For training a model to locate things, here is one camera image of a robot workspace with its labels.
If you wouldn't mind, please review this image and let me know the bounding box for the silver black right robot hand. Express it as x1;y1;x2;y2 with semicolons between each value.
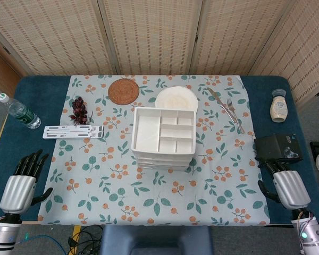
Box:
255;156;312;212

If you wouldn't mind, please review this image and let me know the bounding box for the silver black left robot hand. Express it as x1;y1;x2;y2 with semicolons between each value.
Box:
0;149;54;215

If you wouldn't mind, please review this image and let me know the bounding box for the black cardboard box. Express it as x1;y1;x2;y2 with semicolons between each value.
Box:
253;133;304;164

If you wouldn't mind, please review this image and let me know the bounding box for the clear plastic lower drawer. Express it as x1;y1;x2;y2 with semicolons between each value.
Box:
136;164;194;171

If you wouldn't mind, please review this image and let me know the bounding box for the clear plastic drawer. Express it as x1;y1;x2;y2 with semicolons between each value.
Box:
132;152;197;160
136;164;194;171

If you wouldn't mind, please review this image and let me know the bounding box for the clear plastic upper drawer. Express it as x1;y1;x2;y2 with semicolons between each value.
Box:
132;152;197;160

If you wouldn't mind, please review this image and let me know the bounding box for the clear plastic drawer organizer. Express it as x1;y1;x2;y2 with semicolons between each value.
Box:
131;106;197;171

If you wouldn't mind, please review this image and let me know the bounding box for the white folding stand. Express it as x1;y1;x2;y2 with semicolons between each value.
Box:
42;125;105;140

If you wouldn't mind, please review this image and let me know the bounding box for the clear plastic water bottle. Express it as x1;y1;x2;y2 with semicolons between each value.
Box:
0;92;42;130

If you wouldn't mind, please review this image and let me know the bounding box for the beige sauce squeeze bottle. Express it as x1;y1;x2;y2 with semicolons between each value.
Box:
270;89;288;123

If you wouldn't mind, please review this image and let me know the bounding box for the dark red grape bunch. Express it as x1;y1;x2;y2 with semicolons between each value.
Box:
69;97;94;125

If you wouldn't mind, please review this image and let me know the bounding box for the metal fork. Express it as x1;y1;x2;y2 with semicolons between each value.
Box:
225;98;246;135

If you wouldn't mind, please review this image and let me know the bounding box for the metal table knife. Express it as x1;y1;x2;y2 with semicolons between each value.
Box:
207;87;239;123

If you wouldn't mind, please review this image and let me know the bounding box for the brown wooden door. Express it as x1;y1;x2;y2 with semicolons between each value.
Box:
0;45;22;91

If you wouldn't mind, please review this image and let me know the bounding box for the floral printed tablecloth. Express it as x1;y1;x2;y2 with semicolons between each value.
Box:
38;75;271;226

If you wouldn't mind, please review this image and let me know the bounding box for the round woven brown coaster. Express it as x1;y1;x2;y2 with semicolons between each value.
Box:
107;78;141;106

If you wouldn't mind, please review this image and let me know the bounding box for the white round plate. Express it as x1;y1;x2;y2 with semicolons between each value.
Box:
155;86;199;110

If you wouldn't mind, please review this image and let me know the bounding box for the woven bamboo folding screen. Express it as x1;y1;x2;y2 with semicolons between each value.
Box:
0;0;319;106

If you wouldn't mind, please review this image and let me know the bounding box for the black floor cable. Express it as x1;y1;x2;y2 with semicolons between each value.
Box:
68;225;104;255

